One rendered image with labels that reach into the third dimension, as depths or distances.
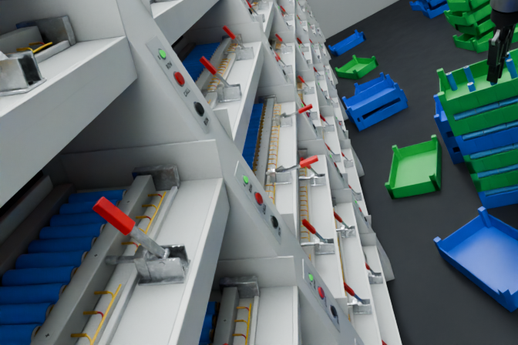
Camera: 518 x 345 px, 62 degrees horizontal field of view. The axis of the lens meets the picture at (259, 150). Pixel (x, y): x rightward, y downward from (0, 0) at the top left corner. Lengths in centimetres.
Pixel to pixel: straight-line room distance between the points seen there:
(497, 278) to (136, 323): 125
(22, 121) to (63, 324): 15
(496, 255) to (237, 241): 111
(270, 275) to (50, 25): 39
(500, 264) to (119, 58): 131
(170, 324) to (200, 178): 21
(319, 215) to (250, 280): 47
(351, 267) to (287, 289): 56
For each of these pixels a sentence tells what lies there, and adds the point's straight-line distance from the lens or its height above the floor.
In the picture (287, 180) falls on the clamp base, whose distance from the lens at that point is 82.
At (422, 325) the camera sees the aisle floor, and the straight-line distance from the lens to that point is 146.
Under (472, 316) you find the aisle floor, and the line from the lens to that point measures 143.
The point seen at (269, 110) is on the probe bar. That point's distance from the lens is 110.
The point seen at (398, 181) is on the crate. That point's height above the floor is 0.
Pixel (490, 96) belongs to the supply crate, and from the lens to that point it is 148.
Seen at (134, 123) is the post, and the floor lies 103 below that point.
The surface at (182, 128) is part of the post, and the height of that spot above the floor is 100.
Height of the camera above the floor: 111
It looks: 21 degrees down
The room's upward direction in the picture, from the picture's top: 32 degrees counter-clockwise
